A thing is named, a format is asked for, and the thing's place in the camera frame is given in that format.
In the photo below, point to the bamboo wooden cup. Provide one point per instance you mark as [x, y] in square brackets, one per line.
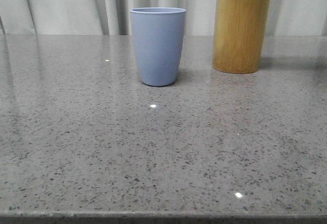
[239, 34]

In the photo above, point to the blue plastic cup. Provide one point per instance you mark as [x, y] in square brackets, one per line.
[158, 34]

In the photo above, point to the grey-white curtain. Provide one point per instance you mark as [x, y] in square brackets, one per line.
[111, 17]

